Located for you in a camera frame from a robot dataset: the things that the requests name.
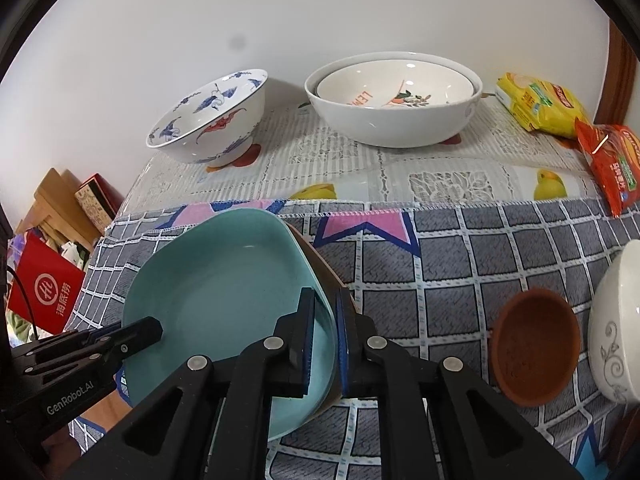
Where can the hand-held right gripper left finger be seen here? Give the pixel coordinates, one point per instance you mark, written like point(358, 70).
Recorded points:
point(307, 345)

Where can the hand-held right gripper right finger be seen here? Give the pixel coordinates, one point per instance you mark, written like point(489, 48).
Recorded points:
point(341, 345)

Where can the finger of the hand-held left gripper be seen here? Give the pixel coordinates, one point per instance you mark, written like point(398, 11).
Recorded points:
point(140, 335)
point(100, 332)

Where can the teal square plate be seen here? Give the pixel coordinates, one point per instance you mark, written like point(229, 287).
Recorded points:
point(225, 290)

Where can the white bowl with grey swirls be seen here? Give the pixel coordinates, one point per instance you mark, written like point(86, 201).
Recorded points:
point(617, 310)

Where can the red paper bag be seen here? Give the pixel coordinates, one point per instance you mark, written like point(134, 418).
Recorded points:
point(45, 285)

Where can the colourful cloth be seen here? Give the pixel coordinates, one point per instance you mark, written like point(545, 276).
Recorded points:
point(17, 330)

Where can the patterned box with red edge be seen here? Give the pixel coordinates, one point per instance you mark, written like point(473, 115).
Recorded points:
point(97, 205)

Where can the grey checked cloth with stars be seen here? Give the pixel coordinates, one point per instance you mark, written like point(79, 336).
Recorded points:
point(450, 260)

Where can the white lace pattern tablecloth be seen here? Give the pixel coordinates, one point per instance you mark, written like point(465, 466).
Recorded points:
point(350, 170)

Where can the blue patterned white bowl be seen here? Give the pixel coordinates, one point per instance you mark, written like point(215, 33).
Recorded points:
point(220, 130)

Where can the large plain white bowl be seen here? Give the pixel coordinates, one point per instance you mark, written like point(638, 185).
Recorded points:
point(390, 125)

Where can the white bowl with fruit print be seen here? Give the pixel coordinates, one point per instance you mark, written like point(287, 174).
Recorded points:
point(350, 85)

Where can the yellow snack packet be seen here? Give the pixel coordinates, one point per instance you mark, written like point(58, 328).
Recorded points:
point(545, 105)

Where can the red snack packet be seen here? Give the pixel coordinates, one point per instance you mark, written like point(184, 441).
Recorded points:
point(615, 170)

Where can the brown wooden door frame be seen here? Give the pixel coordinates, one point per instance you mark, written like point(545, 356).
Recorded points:
point(617, 70)

